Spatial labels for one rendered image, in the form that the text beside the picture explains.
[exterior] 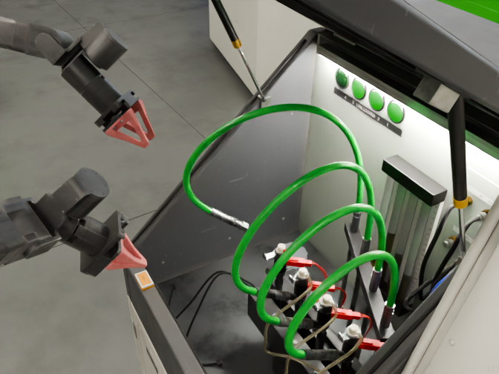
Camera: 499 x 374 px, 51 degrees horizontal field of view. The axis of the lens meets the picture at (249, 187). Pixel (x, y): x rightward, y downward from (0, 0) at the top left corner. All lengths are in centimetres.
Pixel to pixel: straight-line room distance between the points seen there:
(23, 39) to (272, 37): 296
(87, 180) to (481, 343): 61
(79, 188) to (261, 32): 315
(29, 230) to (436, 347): 62
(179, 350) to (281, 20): 302
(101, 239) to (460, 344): 57
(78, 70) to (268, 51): 298
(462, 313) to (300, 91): 73
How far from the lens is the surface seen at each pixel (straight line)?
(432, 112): 102
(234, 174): 135
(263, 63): 395
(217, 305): 140
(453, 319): 84
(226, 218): 112
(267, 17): 383
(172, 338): 119
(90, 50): 103
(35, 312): 263
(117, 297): 258
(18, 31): 108
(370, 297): 109
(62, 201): 81
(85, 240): 87
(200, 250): 145
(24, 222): 80
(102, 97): 103
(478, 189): 103
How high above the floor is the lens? 189
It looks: 37 degrees down
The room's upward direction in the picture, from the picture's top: 1 degrees clockwise
